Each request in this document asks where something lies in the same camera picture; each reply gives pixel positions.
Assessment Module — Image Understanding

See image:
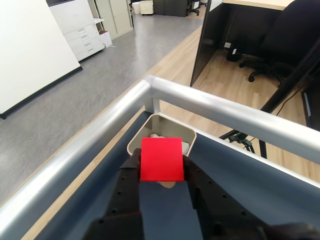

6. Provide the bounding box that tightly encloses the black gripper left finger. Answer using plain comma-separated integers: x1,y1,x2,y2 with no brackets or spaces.
82,147,146,240

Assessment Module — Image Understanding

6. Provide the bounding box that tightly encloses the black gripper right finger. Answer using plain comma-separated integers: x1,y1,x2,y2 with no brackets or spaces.
181,154,270,240

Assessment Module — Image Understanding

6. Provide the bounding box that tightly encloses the red cube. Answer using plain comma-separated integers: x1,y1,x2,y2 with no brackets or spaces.
139,136,186,183

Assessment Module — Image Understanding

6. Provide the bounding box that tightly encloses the beige metal box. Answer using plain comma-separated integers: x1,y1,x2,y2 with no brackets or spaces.
126,112,198,189

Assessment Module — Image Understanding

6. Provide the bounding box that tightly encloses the grey table mat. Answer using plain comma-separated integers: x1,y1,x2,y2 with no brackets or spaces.
43,109,320,240

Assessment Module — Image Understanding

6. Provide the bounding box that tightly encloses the black waste bin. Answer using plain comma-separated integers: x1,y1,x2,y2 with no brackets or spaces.
225,42,245,63

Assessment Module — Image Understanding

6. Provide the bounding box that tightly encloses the black desk partition panel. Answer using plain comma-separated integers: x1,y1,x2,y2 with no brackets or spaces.
189,0,238,88

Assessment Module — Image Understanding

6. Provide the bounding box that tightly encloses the white office printer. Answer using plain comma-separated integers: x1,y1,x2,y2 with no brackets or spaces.
48,0,106,62

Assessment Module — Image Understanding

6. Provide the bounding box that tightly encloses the beige metal cabinet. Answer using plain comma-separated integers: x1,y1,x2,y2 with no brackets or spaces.
93,0,135,41

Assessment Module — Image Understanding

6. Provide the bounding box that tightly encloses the black office chair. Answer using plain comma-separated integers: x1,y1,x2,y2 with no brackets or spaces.
238,0,320,88

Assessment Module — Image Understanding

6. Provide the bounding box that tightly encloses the black low cabinet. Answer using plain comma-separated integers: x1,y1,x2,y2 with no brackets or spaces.
152,0,189,18

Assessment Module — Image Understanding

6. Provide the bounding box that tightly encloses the wooden desk top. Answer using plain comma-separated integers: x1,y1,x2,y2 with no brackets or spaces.
222,0,298,12

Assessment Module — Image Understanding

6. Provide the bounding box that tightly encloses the silver metal table rail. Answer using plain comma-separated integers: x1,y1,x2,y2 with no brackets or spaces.
0,74,320,240

